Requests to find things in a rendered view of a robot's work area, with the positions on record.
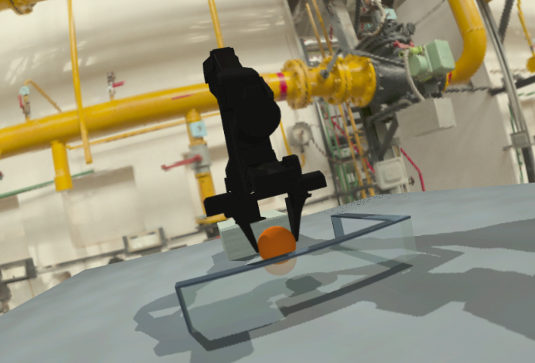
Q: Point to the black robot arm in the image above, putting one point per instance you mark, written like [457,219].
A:
[249,116]

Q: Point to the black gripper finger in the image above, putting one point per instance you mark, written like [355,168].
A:
[242,221]
[295,208]

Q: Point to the clear low glass wall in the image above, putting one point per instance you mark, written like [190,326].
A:
[252,293]

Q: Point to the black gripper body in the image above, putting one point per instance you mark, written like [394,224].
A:
[223,203]

